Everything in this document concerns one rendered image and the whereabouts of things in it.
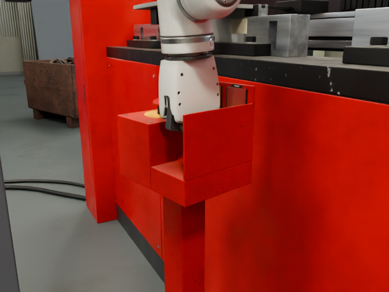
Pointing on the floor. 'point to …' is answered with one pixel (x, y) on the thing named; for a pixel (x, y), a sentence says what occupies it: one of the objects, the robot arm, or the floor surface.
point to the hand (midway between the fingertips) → (194, 146)
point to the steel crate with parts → (52, 89)
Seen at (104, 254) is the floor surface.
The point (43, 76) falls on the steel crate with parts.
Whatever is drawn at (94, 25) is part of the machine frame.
